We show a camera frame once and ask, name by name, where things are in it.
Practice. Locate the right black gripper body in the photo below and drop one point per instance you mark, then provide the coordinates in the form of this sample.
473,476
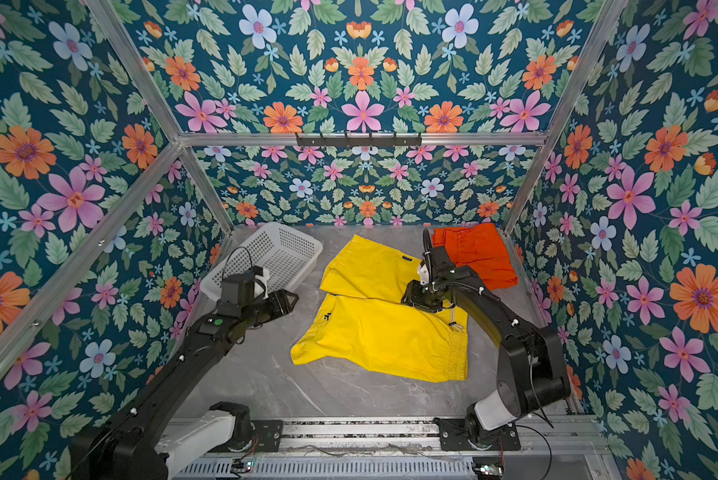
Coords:
423,296

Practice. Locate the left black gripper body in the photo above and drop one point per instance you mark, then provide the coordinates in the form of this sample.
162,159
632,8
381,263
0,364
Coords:
276,305

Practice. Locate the yellow shorts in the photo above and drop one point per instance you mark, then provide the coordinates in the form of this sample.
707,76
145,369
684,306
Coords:
362,319

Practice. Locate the orange shorts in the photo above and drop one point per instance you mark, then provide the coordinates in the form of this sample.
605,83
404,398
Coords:
481,248

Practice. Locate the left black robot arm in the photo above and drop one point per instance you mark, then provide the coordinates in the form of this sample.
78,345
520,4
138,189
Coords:
125,446

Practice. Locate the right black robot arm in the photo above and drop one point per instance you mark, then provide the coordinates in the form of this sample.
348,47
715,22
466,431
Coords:
531,372

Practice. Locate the white plastic laundry basket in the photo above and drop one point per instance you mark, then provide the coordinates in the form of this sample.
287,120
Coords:
288,254

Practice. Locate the left electronics board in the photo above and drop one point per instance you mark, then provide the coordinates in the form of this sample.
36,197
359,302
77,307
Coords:
242,466

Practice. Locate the electronics board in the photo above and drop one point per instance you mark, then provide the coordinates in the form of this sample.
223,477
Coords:
242,466
488,471

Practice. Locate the white ventilation grille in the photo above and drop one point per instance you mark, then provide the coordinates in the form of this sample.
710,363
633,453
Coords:
333,468

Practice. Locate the right electronics board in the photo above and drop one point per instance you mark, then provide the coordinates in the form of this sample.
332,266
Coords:
488,471

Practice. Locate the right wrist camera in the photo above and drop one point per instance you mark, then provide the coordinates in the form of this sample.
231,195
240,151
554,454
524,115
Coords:
425,272

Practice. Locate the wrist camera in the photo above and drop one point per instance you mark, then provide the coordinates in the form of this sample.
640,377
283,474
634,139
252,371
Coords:
425,272
243,289

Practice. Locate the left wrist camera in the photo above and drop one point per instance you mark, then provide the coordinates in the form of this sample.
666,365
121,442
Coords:
243,289

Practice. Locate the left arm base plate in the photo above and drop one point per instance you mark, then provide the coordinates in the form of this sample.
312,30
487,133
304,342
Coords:
253,436

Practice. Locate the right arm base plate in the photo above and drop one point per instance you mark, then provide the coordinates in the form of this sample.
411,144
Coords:
466,434

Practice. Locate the black hook rail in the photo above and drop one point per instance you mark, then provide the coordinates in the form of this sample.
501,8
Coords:
346,140

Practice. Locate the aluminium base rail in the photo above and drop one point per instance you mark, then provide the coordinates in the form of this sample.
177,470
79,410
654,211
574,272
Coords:
417,436

